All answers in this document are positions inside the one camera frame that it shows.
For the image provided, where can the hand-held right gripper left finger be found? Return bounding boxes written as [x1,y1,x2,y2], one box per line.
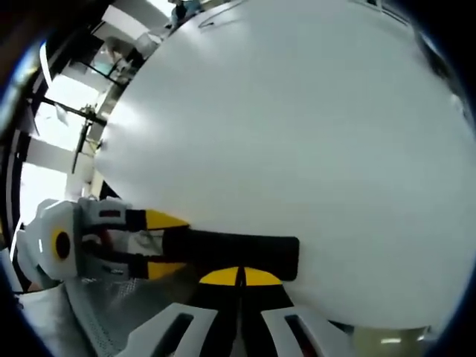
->
[122,266,241,357]

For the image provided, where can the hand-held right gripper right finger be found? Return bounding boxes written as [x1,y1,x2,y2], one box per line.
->
[239,266,355,357]

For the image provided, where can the black remote control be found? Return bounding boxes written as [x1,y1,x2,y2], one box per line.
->
[161,228,300,282]

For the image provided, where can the black metal stand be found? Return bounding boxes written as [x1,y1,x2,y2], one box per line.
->
[44,98,109,175]

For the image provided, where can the dark cable on table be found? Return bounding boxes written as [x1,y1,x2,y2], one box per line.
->
[198,2,245,30]

